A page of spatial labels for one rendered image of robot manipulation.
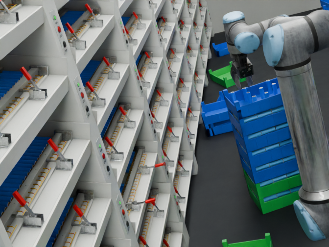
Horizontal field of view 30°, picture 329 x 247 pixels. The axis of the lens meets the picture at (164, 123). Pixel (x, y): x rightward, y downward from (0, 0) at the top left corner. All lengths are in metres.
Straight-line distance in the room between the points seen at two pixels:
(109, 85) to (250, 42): 0.61
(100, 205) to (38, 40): 0.50
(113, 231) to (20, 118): 0.60
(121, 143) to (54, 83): 0.59
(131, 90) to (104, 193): 0.71
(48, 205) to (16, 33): 0.40
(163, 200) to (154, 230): 0.22
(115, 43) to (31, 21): 0.86
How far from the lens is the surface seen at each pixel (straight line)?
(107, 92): 2.10
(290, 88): 1.93
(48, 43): 1.69
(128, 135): 2.23
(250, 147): 2.70
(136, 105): 2.45
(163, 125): 2.78
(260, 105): 2.65
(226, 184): 3.18
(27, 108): 1.49
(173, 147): 3.00
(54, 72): 1.71
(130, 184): 2.25
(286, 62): 1.90
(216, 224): 2.87
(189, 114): 3.85
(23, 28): 1.52
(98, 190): 1.83
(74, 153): 1.68
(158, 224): 2.41
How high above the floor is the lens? 1.49
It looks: 21 degrees down
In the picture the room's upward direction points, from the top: 17 degrees counter-clockwise
